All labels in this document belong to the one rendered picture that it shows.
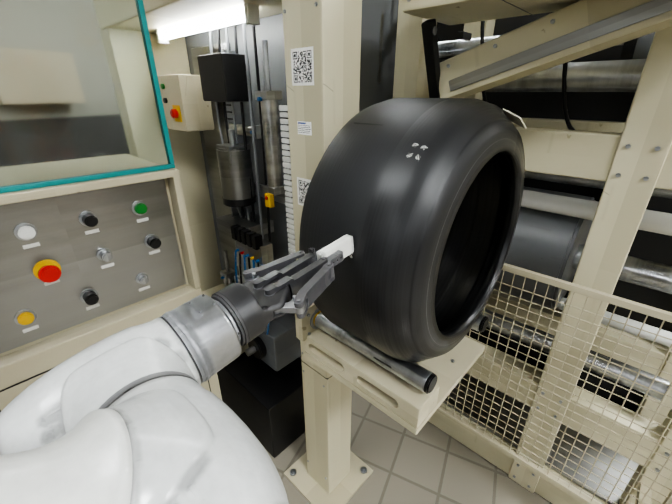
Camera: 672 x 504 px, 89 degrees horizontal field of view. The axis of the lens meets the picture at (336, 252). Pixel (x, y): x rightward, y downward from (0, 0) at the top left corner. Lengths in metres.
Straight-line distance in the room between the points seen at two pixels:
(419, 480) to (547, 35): 1.58
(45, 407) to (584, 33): 1.06
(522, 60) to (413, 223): 0.60
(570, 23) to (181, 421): 0.99
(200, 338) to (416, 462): 1.48
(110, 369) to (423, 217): 0.42
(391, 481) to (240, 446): 1.47
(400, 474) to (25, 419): 1.51
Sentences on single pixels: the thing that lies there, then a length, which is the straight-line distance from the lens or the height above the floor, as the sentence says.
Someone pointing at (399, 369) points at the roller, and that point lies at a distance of 0.80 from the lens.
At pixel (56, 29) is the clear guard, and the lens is 1.01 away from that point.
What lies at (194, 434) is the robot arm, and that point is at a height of 1.26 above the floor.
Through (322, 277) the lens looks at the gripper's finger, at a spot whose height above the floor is 1.23.
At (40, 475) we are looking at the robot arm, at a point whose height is 1.28.
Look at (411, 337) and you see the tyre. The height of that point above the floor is 1.07.
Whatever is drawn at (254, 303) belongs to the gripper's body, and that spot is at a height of 1.23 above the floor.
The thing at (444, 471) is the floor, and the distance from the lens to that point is 1.79.
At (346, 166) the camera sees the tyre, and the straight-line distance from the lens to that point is 0.61.
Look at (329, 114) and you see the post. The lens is 0.85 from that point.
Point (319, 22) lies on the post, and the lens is 0.85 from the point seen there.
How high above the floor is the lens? 1.46
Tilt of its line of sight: 25 degrees down
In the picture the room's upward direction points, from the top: straight up
